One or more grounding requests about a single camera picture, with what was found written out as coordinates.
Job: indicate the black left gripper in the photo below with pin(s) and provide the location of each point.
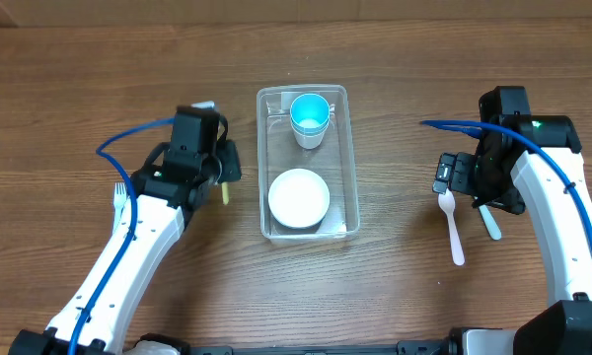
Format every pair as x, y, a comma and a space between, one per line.
228, 163

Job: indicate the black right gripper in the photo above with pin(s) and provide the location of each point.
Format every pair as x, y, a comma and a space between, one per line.
510, 197

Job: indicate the yellow plastic fork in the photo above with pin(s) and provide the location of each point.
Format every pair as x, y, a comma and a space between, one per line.
225, 193

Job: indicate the light blue plastic fork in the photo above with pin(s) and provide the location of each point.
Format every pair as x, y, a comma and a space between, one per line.
118, 200

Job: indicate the blue plastic cup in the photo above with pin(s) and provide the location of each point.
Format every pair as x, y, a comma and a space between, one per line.
310, 110

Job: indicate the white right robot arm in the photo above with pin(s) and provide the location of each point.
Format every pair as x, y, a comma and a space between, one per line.
535, 161

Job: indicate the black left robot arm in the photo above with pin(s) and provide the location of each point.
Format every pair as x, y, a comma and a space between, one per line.
165, 192

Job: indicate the clear plastic container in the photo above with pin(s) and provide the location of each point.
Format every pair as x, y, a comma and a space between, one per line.
332, 160

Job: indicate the pink plastic spoon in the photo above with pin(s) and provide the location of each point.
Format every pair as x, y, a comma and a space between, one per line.
446, 202

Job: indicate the green plastic fork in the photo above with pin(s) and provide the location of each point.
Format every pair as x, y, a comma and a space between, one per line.
490, 223

